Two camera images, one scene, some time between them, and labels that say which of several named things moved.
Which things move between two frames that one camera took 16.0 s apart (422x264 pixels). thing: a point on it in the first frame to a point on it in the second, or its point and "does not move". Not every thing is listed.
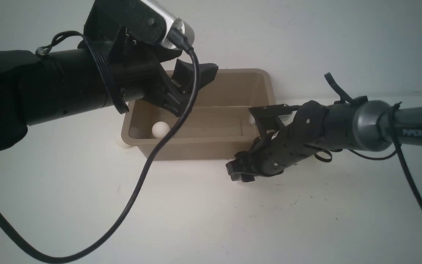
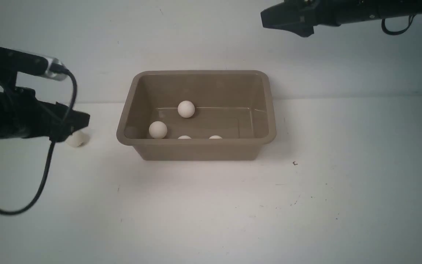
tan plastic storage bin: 219,124 does not move
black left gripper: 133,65 to 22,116
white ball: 160,129 does not move
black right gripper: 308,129 to 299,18
